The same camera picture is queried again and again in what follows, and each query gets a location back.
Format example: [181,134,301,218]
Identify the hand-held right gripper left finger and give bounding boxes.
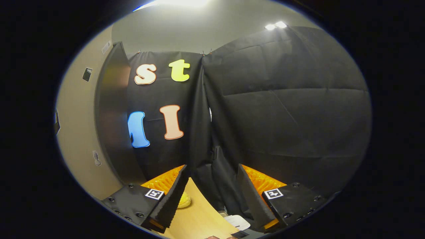
[101,164,190,234]

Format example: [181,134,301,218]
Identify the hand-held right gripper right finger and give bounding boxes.
[237,164,327,234]

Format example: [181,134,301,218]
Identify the yellow round object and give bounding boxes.
[177,192,192,209]

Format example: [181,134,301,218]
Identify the white flat object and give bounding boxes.
[224,215,251,231]

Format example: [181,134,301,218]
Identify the black backdrop cloth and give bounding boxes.
[127,26,372,219]

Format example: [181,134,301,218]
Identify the small ceiling light panel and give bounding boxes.
[265,21,288,31]

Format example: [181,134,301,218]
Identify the large ceiling light panel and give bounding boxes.
[133,0,210,12]

